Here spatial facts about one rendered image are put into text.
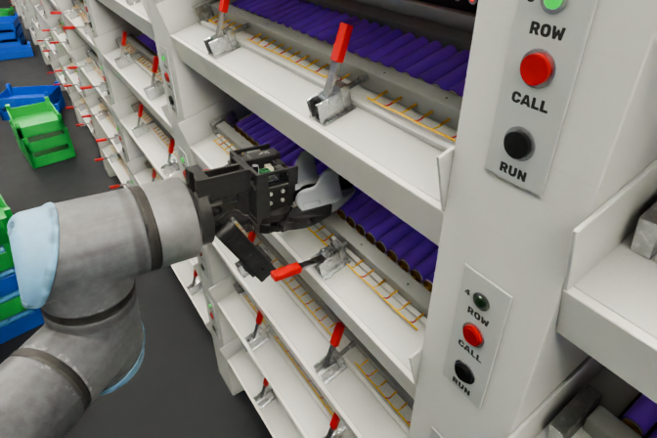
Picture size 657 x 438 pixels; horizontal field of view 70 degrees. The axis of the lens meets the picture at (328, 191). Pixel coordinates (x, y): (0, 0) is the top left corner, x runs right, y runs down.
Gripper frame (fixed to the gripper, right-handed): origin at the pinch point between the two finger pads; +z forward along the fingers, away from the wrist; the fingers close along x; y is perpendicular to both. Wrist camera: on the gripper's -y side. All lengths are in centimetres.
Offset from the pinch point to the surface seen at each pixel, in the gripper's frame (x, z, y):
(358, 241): -8.6, -2.9, -2.0
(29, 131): 206, -28, -65
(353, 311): -14.4, -7.5, -6.2
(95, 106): 175, -2, -46
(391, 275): -15.2, -3.3, -2.2
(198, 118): 35.1, -5.9, -1.4
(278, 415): 14, 0, -65
